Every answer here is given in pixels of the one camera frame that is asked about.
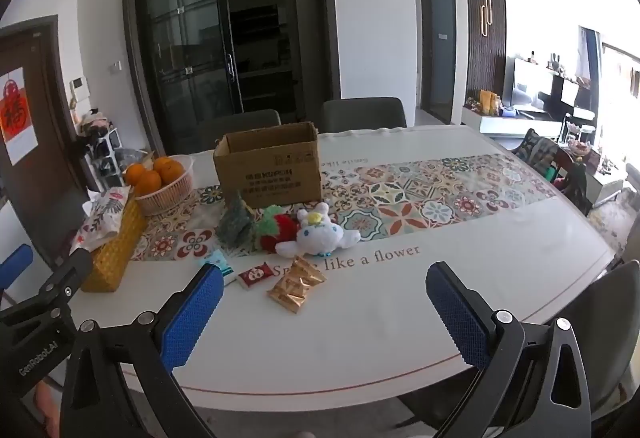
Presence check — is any teal white snack packet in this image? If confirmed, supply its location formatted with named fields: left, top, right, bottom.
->
left=198, top=250, right=236, bottom=285

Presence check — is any red snack packet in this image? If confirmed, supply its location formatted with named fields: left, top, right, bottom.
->
left=236, top=263, right=274, bottom=290

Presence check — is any dark green plush tree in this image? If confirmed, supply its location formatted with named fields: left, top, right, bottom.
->
left=216, top=191, right=256, bottom=251

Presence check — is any red strawberry plush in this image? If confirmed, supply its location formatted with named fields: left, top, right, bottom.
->
left=255, top=205, right=299, bottom=253

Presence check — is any white plush toy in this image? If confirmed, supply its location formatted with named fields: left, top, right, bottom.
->
left=274, top=202, right=361, bottom=258

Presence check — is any yellow woven tissue box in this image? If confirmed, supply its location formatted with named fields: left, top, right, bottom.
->
left=80, top=200, right=148, bottom=293

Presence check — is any brown entrance door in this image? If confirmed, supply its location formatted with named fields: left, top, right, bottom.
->
left=1, top=16, right=96, bottom=268

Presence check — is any floral tissue cover cloth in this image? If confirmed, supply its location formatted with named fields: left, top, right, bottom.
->
left=70, top=186, right=131, bottom=254

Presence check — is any white plastic fruit basket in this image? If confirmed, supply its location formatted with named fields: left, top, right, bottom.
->
left=130, top=154, right=194, bottom=216

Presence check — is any orange fruit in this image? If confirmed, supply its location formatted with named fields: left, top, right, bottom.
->
left=124, top=163, right=146, bottom=187
left=134, top=169, right=163, bottom=197
left=153, top=157, right=184, bottom=185

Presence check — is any red fu poster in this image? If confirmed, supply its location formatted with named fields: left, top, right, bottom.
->
left=0, top=67, right=38, bottom=165

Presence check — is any white shoe rack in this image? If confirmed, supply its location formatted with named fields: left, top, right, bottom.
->
left=78, top=108, right=125, bottom=189

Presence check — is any brown cardboard box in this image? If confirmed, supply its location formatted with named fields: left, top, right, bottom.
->
left=213, top=122, right=322, bottom=209

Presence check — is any grey dining chair left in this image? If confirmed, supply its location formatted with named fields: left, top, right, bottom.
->
left=195, top=109, right=281, bottom=152

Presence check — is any grey dining chair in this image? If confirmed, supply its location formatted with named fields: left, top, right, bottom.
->
left=322, top=97, right=407, bottom=133
left=195, top=109, right=281, bottom=152

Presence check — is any patterned tile table runner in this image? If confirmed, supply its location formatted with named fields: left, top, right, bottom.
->
left=132, top=153, right=556, bottom=262

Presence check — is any white tv cabinet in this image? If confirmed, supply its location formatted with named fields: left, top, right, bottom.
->
left=461, top=108, right=562, bottom=138

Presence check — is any grey dining chair right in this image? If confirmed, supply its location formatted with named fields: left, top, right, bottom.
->
left=322, top=97, right=407, bottom=133

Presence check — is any dark glass sliding door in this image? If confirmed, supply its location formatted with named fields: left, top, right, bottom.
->
left=122, top=0, right=340, bottom=154

